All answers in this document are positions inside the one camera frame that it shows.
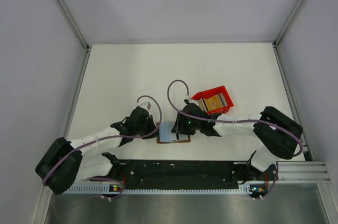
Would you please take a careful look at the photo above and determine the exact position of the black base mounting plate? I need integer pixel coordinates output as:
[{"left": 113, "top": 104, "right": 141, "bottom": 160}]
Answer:
[{"left": 91, "top": 160, "right": 277, "bottom": 190}]

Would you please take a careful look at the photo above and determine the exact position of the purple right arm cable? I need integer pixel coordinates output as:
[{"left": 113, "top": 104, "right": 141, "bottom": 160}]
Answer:
[{"left": 167, "top": 79, "right": 305, "bottom": 201}]

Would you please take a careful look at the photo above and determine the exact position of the red plastic bin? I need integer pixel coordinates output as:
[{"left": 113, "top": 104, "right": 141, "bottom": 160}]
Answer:
[{"left": 191, "top": 86, "right": 234, "bottom": 115}]

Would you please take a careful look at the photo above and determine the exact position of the steel sheet panel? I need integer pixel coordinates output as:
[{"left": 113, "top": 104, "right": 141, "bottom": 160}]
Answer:
[{"left": 45, "top": 184, "right": 328, "bottom": 223}]

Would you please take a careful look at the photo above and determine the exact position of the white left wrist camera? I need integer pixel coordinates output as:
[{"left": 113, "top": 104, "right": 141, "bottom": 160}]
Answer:
[{"left": 139, "top": 102, "right": 152, "bottom": 111}]

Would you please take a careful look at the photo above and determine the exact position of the aluminium frame rail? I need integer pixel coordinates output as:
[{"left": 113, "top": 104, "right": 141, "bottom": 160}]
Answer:
[{"left": 39, "top": 0, "right": 92, "bottom": 50}]

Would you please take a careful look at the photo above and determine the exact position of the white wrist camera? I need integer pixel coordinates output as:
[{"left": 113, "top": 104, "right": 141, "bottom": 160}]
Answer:
[
  {"left": 184, "top": 96, "right": 193, "bottom": 105},
  {"left": 139, "top": 102, "right": 152, "bottom": 111}
]

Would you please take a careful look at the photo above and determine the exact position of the grey slotted cable duct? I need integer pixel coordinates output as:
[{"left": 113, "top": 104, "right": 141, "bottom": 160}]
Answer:
[{"left": 65, "top": 183, "right": 267, "bottom": 195}]

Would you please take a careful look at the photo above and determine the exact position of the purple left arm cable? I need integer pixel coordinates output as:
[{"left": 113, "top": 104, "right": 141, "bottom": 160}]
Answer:
[{"left": 42, "top": 95, "right": 162, "bottom": 201}]

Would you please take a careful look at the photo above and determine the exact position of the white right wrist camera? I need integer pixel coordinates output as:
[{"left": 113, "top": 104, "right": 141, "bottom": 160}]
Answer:
[{"left": 184, "top": 96, "right": 193, "bottom": 105}]

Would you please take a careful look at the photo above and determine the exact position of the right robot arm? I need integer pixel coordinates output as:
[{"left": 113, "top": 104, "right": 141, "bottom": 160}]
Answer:
[{"left": 171, "top": 103, "right": 303, "bottom": 180}]

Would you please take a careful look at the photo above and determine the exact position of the brown leather card holder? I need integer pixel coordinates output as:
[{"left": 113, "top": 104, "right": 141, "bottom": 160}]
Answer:
[{"left": 156, "top": 122, "right": 191, "bottom": 144}]

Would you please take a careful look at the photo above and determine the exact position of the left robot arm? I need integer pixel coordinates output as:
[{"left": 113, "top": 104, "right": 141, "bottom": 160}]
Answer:
[{"left": 35, "top": 102, "right": 158, "bottom": 194}]

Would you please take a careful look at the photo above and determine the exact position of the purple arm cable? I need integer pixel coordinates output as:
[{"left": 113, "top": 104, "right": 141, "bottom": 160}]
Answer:
[
  {"left": 42, "top": 95, "right": 162, "bottom": 201},
  {"left": 167, "top": 79, "right": 305, "bottom": 201}
]

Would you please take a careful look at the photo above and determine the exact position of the stack of credit cards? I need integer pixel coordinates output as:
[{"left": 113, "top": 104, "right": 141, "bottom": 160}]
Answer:
[{"left": 198, "top": 94, "right": 228, "bottom": 112}]

